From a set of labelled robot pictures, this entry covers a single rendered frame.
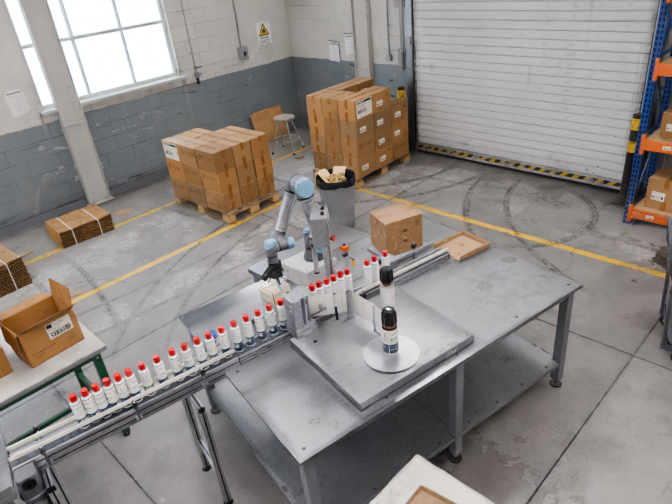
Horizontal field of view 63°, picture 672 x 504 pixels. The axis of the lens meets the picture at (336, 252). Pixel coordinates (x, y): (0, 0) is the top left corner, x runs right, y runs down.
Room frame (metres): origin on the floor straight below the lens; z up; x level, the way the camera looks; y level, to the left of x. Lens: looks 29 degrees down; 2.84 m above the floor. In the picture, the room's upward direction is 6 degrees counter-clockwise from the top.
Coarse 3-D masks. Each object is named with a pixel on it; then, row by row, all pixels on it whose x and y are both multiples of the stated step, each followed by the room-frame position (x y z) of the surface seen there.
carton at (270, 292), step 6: (270, 282) 3.13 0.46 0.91; (264, 288) 3.06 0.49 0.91; (270, 288) 3.05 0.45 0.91; (276, 288) 3.05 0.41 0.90; (288, 288) 3.07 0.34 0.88; (264, 294) 3.03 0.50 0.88; (270, 294) 2.98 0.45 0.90; (276, 294) 3.00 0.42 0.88; (270, 300) 2.99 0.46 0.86; (276, 300) 3.00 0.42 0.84
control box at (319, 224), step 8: (312, 208) 2.98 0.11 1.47; (312, 216) 2.87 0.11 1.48; (320, 216) 2.86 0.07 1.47; (312, 224) 2.83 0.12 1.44; (320, 224) 2.83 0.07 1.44; (328, 224) 2.90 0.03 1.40; (312, 232) 2.83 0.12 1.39; (320, 232) 2.83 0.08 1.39; (328, 232) 2.83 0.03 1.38; (312, 240) 2.84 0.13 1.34; (320, 240) 2.83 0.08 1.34; (328, 240) 2.83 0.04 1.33
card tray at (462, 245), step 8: (464, 232) 3.60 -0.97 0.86; (448, 240) 3.54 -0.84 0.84; (456, 240) 3.54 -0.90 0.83; (464, 240) 3.53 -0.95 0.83; (472, 240) 3.51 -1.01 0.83; (480, 240) 3.47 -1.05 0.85; (456, 248) 3.42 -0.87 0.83; (464, 248) 3.41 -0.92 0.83; (472, 248) 3.40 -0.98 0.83; (480, 248) 3.35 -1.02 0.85; (456, 256) 3.31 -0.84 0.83; (464, 256) 3.27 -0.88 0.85
